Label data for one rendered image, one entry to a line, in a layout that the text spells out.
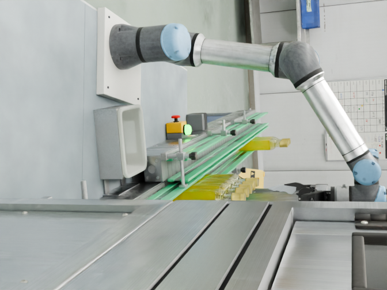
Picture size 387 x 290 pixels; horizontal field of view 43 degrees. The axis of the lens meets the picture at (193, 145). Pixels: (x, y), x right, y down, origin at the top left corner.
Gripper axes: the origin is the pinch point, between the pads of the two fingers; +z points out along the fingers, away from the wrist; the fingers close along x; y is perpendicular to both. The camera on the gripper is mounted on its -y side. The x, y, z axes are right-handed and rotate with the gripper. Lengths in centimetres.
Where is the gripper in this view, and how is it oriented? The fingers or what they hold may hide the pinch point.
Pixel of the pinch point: (272, 198)
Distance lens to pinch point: 167.2
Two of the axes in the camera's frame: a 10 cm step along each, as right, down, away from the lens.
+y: 2.9, -0.7, 9.6
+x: -0.4, -10.0, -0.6
